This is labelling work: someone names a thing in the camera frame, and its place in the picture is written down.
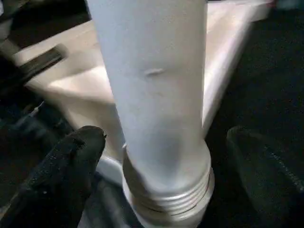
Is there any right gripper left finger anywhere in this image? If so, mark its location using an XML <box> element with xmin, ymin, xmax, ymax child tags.
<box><xmin>0</xmin><ymin>125</ymin><xmax>106</xmax><ymax>228</ymax></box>

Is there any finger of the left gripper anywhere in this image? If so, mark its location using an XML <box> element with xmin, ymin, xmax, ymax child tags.
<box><xmin>20</xmin><ymin>44</ymin><xmax>70</xmax><ymax>79</ymax></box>

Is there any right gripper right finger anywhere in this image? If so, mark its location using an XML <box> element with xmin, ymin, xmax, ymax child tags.
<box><xmin>227</xmin><ymin>127</ymin><xmax>304</xmax><ymax>228</ymax></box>

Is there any white plastic table leg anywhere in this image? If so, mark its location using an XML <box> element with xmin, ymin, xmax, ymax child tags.
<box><xmin>85</xmin><ymin>0</ymin><xmax>216</xmax><ymax>226</ymax></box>

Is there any black work mat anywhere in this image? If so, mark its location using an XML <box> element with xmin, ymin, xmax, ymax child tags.
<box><xmin>0</xmin><ymin>0</ymin><xmax>304</xmax><ymax>228</ymax></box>

